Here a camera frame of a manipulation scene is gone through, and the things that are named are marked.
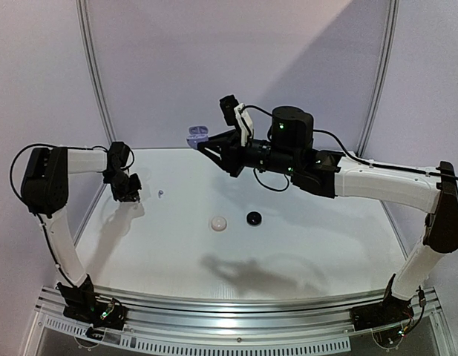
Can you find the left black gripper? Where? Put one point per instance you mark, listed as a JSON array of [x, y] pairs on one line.
[[133, 192]]

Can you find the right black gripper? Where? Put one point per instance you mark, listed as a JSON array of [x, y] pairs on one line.
[[237, 156]]

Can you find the purple earbud charging case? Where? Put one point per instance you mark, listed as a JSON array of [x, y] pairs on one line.
[[197, 134]]

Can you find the pink earbud charging case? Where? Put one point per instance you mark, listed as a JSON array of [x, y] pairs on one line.
[[218, 223]]

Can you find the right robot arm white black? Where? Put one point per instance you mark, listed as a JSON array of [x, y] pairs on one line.
[[288, 150]]

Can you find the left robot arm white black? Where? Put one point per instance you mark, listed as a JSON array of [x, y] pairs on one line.
[[45, 192]]

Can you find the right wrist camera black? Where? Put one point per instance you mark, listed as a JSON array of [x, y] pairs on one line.
[[227, 105]]

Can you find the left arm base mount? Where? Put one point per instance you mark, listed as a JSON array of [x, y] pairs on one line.
[[84, 305]]

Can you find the aluminium front rail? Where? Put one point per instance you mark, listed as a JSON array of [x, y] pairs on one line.
[[161, 325]]

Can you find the left aluminium frame post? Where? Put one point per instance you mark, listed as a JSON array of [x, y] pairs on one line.
[[83, 15]]

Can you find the aluminium frame post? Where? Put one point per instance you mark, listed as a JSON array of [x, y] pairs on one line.
[[380, 77], [83, 15]]

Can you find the right aluminium frame post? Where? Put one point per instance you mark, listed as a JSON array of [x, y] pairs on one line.
[[380, 77]]

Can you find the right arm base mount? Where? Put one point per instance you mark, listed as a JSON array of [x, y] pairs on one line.
[[385, 312]]

